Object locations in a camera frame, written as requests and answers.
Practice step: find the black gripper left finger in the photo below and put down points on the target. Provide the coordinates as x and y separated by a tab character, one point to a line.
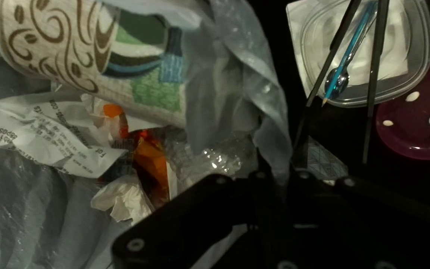
190	219

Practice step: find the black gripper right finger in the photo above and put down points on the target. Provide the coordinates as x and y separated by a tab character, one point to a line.
374	225

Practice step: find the black trash bin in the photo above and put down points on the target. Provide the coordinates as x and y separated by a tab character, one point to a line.
276	144

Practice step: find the trash bin with white liner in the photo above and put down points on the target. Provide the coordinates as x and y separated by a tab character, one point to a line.
235	75

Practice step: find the crumpled white tissue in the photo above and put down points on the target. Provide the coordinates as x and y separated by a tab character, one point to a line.
123	199

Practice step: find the orange wrapper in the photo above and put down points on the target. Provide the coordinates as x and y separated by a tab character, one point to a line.
150	159

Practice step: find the red polka dot object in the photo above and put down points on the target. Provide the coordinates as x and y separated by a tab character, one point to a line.
418	129

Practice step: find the green blue patterned paper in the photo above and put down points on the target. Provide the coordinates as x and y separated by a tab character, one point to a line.
156	92

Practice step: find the black tongs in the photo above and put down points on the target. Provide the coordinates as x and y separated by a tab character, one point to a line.
376	75

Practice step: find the blue pen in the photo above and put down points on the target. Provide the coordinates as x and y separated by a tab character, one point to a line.
347	57

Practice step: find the crumpled printed receipt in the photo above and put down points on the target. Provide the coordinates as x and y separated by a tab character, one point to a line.
41	135

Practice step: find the shallow clear plastic container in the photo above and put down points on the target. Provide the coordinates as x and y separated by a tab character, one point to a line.
414	50

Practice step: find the brown swirl patterned paper cup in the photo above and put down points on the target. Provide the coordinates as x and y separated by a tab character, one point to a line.
45	40

